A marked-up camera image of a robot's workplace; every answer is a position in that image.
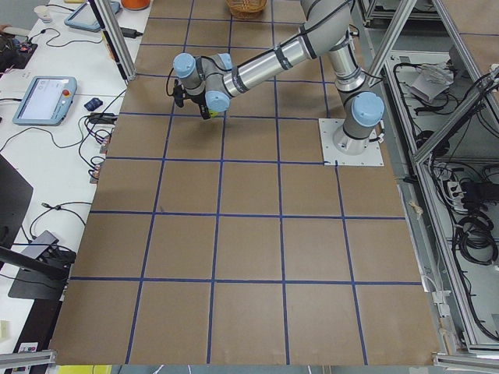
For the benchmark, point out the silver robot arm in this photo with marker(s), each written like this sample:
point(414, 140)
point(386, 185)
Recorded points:
point(212, 82)

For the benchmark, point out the black monitor stand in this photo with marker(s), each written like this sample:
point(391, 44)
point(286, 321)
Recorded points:
point(43, 268)

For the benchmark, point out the teach pendant tablet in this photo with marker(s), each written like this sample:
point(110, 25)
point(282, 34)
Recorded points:
point(46, 101)
point(83, 18)

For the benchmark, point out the woven wicker basket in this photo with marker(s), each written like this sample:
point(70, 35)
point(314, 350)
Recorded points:
point(246, 9)

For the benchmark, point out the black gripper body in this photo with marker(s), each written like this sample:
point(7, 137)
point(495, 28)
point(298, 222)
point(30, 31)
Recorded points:
point(198, 102)

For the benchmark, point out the white power strip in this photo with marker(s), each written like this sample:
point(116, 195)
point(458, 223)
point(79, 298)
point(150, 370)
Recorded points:
point(454, 193)

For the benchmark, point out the orange bowl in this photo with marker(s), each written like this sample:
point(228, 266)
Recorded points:
point(135, 5)

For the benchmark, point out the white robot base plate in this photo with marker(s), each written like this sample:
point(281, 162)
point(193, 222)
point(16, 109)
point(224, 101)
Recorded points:
point(340, 150)

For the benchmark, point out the grey adapter box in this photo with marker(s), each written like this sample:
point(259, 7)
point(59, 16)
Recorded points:
point(41, 244)

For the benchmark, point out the teach pendant tablet far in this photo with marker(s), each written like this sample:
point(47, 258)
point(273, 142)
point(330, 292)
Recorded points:
point(83, 18)

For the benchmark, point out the teach pendant tablet near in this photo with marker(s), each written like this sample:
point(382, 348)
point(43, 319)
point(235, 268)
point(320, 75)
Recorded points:
point(46, 101)

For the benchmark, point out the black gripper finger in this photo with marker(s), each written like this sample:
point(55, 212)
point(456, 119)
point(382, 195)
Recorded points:
point(204, 111)

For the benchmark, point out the dark blue checkered pouch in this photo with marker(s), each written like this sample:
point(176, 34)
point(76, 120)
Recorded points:
point(93, 104)

